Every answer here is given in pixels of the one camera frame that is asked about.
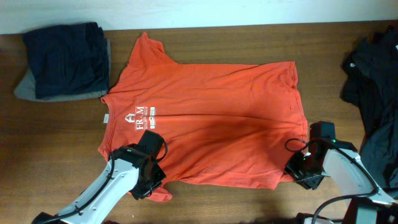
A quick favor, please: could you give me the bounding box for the orange red printed t-shirt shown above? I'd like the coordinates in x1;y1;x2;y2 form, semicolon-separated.
98;34;308;189

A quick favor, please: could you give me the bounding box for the pile of dark clothes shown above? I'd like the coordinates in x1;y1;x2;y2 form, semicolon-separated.
341;26;397;198

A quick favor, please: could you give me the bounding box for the grey garment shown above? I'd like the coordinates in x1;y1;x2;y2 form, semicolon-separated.
14;35;111;103

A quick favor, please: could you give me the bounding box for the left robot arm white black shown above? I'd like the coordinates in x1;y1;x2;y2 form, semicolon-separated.
32;142;168;224

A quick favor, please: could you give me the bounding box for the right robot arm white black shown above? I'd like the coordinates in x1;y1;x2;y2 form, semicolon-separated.
285;137;397;224

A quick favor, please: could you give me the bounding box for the navy blue garment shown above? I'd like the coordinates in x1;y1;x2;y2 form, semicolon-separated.
22;22;110;100

